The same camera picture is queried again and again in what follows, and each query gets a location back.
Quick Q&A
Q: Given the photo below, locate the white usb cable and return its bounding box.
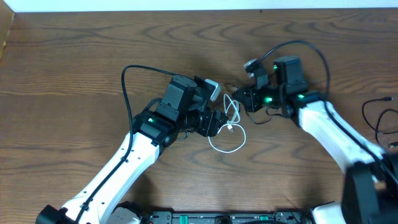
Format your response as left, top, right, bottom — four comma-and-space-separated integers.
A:
207, 93, 247, 154

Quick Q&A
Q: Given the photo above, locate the black usb cable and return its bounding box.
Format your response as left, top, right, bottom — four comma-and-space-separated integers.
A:
361, 96, 398, 150

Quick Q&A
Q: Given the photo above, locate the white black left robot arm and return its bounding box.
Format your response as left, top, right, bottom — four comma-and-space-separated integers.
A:
36, 75, 228, 223

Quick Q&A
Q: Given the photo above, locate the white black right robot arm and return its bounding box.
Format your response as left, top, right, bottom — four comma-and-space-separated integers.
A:
233, 55, 397, 223

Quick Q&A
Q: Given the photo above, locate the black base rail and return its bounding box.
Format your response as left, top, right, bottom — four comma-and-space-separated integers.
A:
108, 201, 343, 224

